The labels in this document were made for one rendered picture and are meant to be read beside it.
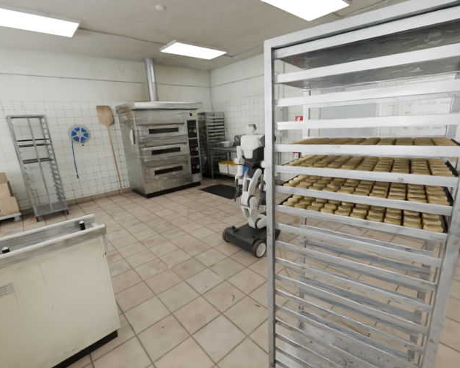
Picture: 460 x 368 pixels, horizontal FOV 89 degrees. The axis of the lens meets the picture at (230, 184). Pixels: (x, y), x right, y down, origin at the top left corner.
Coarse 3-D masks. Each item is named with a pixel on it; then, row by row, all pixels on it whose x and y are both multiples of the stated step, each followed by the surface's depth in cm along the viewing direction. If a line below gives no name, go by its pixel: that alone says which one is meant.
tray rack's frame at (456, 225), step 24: (432, 0) 61; (456, 0) 59; (336, 24) 75; (360, 24) 71; (456, 168) 83; (456, 192) 68; (456, 216) 68; (456, 240) 70; (432, 312) 79; (432, 336) 79; (288, 360) 139; (312, 360) 139; (336, 360) 138; (384, 360) 136; (432, 360) 81
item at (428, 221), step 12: (288, 204) 107; (300, 204) 106; (312, 204) 107; (324, 204) 110; (336, 204) 106; (348, 204) 103; (360, 204) 102; (348, 216) 96; (360, 216) 90; (372, 216) 90; (384, 216) 94; (396, 216) 89; (408, 216) 88; (420, 216) 92; (432, 216) 87; (420, 228) 80; (432, 228) 78
